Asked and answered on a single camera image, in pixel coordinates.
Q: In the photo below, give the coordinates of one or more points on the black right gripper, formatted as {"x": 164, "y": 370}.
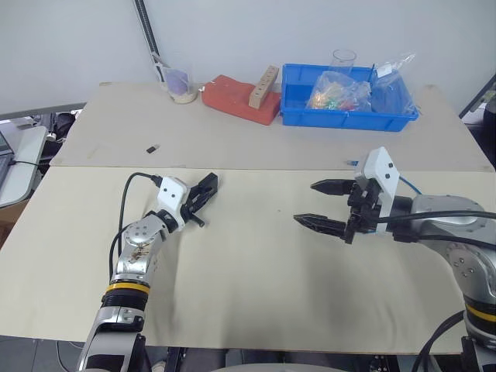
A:
{"x": 364, "y": 209}

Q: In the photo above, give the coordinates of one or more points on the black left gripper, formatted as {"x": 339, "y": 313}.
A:
{"x": 190, "y": 207}

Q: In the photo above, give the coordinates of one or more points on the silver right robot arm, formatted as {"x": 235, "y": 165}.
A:
{"x": 461, "y": 240}

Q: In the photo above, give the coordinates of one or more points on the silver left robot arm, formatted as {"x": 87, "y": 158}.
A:
{"x": 131, "y": 248}

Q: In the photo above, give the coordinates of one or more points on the beige table cover sheet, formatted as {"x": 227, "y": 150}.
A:
{"x": 248, "y": 267}
{"x": 248, "y": 143}

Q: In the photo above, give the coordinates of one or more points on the small black USB stick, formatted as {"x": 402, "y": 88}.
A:
{"x": 153, "y": 148}

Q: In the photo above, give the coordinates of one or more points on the blue plastic bin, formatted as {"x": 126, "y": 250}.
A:
{"x": 341, "y": 118}

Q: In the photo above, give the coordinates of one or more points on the red brick-shaped block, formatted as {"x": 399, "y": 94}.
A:
{"x": 232, "y": 100}

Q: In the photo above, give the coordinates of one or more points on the bag of colourful small parts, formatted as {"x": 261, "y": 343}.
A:
{"x": 333, "y": 95}

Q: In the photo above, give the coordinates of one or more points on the clear cup with purple item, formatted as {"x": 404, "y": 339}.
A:
{"x": 179, "y": 83}

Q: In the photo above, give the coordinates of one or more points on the wooden block with holes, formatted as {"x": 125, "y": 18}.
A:
{"x": 261, "y": 89}

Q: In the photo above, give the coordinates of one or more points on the clear bag with dark item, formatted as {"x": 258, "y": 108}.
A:
{"x": 391, "y": 93}

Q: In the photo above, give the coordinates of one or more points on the clear glass beaker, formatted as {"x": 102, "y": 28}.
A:
{"x": 343, "y": 62}

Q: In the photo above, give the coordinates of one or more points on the dark clutter beside desk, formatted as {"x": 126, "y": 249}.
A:
{"x": 64, "y": 128}

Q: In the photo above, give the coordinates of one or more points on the grey side desk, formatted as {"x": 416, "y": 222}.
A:
{"x": 23, "y": 162}

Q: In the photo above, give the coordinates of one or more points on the laptop on side desk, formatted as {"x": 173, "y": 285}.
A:
{"x": 4, "y": 149}

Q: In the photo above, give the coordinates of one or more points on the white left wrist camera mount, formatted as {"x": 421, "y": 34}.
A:
{"x": 169, "y": 193}

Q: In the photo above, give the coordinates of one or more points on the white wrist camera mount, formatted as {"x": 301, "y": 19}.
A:
{"x": 381, "y": 174}
{"x": 169, "y": 193}

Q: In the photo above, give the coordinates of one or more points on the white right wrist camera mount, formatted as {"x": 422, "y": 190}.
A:
{"x": 381, "y": 174}

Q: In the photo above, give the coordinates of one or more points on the metal rail leaning on wall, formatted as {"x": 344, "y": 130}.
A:
{"x": 149, "y": 35}

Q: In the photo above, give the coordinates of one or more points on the black slanted frame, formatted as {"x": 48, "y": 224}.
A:
{"x": 478, "y": 97}

